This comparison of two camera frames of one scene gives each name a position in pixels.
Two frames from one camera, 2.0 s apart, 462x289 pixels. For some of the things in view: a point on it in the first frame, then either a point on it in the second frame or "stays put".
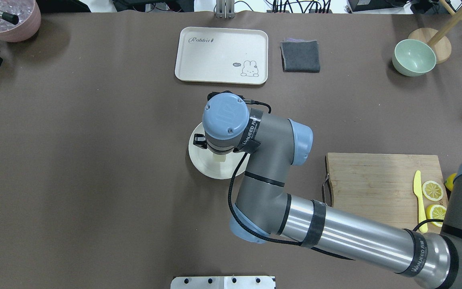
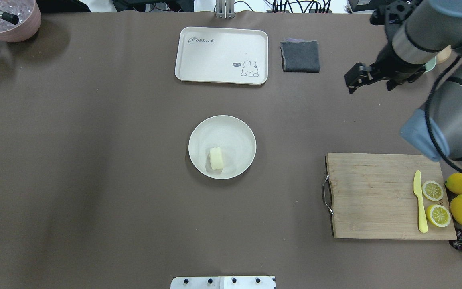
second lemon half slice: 436,212 stays put
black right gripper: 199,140 → 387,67
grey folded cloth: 300,55 stays put
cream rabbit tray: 222,55 stays put
